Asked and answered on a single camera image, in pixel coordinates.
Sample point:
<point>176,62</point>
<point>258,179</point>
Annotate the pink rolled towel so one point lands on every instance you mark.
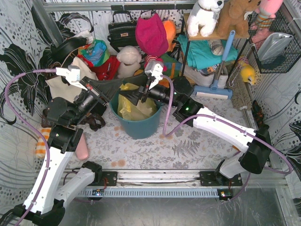
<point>82,151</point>

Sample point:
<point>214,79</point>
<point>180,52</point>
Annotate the wooden black frame shelf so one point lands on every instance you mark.
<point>213,36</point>

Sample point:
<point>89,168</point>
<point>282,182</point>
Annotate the cream plush lamb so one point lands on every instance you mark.
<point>129,58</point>

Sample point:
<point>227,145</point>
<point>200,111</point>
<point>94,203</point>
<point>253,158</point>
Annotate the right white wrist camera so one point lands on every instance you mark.
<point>154,71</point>

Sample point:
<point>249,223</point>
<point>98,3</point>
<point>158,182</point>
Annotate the grey patterned ball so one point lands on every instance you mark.
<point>216,47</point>

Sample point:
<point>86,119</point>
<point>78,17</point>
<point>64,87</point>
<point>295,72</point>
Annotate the teal trash bin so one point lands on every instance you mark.
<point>136,129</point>

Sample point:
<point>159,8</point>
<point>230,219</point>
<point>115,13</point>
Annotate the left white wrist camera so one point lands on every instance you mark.
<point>72,75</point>

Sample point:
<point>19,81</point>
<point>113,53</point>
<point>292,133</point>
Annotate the orange white checkered towel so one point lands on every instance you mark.
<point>40,149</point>

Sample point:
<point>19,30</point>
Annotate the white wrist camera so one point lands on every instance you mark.
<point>72,75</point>
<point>154,71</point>

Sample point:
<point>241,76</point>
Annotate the red cloth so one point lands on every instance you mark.
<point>107,70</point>

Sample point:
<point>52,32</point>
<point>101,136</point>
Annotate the black leather handbag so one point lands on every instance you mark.
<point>122,34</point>

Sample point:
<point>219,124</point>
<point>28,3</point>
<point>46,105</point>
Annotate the teal folded cloth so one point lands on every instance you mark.
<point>200,55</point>

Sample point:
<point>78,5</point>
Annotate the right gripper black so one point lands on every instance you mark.
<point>143,94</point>

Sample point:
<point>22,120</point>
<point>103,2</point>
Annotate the magenta cloth bag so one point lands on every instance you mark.
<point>150,35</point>

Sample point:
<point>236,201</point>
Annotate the pink white plush doll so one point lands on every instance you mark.
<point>149,58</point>

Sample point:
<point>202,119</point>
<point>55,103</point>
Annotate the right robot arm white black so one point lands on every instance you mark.
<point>252,144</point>

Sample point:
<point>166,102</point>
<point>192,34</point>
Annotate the colourful printed bag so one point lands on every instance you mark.
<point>94,54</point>

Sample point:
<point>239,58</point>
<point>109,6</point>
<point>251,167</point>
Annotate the black hat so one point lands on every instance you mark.
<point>59,53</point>

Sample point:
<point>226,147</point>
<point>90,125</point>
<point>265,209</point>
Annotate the brown patterned strap bag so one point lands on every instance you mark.
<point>94,120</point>

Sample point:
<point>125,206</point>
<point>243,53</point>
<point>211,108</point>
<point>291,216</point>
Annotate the yellow plush toy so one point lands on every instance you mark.
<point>247,72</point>

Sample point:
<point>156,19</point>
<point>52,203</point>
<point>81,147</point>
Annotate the pink plush toy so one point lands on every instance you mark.
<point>266,11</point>

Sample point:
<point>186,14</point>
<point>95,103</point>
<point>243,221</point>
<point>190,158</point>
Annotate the brown plush dog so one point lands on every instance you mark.
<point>234,14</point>

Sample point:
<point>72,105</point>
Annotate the metal base rail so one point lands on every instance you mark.
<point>154,183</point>

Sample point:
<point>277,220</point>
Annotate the rainbow striped cloth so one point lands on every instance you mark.
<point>171,66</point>

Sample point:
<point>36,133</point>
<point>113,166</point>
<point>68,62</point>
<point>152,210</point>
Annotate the white sneaker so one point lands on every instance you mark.
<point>222,78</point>
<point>198,78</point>

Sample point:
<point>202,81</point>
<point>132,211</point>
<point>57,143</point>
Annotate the white grey plush dog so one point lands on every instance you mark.
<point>204,17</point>

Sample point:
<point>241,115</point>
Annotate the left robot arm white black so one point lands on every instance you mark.
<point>46,204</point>

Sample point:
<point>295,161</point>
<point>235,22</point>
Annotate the yellow trash bag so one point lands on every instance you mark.
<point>131,112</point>

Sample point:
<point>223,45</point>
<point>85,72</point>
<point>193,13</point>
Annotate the black wire basket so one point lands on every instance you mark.
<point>258,34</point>

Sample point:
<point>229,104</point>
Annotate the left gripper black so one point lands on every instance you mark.
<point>98,93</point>

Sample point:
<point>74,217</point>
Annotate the orange plush toy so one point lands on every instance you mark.
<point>170,29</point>

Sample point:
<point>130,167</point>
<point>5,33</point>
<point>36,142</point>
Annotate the white sneaker right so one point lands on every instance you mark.
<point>222,78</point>

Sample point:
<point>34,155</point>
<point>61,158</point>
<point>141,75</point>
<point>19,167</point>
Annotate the white sneaker left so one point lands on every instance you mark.
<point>198,78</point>

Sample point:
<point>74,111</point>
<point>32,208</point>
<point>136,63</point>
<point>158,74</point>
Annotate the cream canvas tote bag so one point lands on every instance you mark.
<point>69,92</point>

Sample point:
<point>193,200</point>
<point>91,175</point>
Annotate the dark patterned cloth right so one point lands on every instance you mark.
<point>258,115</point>

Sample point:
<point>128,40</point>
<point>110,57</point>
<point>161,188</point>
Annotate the blue floor mop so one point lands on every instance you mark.
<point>213,91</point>

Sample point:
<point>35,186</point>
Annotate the metal pole with handle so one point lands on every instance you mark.
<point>246,116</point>

